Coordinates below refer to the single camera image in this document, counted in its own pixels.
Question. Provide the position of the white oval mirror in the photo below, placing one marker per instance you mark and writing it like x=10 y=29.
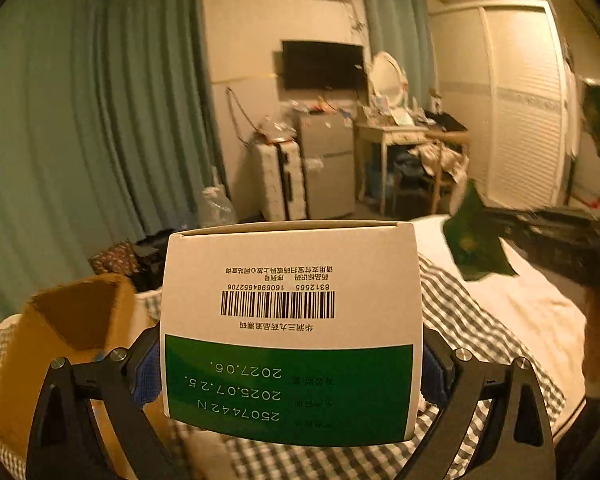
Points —
x=385 y=77

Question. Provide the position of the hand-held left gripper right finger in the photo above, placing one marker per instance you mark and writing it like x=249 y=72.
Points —
x=432 y=375

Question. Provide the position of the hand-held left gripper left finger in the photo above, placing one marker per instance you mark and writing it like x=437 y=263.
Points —
x=147 y=380

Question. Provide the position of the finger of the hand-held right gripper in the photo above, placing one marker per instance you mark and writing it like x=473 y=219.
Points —
x=560 y=240

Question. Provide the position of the grey mini fridge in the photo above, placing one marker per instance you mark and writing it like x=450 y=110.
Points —
x=325 y=170

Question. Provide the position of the black laptop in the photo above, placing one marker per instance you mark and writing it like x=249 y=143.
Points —
x=445 y=120

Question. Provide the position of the checked blanket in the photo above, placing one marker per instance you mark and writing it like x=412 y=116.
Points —
x=460 y=300

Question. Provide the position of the white suitcase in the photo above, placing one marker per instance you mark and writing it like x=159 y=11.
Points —
x=277 y=180

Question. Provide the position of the narrow green curtain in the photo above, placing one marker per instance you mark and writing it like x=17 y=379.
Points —
x=395 y=25

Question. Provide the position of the white dressing table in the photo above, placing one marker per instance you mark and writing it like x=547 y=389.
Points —
x=395 y=132

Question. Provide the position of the clear plastic bag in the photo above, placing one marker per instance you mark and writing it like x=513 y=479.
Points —
x=272 y=130

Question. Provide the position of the green foil packet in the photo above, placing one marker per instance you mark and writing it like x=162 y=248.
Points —
x=472 y=240

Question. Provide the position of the dark patterned bag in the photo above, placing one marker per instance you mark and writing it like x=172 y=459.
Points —
x=112 y=259

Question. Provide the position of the white green medicine box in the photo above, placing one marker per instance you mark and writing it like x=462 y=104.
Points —
x=290 y=260

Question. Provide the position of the wide green curtain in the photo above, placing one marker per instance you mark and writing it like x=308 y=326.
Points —
x=80 y=135

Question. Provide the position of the brown cardboard box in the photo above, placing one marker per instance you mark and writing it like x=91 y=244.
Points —
x=65 y=310

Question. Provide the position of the black wall television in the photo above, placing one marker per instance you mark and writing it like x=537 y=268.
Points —
x=322 y=65

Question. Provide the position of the wooden chair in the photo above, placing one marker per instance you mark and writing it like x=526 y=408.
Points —
x=436 y=190

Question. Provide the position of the black bag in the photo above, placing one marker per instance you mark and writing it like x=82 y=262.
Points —
x=152 y=260

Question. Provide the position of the white louvred wardrobe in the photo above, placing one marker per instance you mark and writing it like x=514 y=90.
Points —
x=525 y=110

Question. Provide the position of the pile of clothes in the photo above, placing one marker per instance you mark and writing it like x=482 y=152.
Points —
x=445 y=160

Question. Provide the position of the large clear water bottle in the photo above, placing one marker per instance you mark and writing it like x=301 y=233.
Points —
x=217 y=207

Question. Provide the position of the blue storage bin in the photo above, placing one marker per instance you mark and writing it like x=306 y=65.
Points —
x=380 y=180

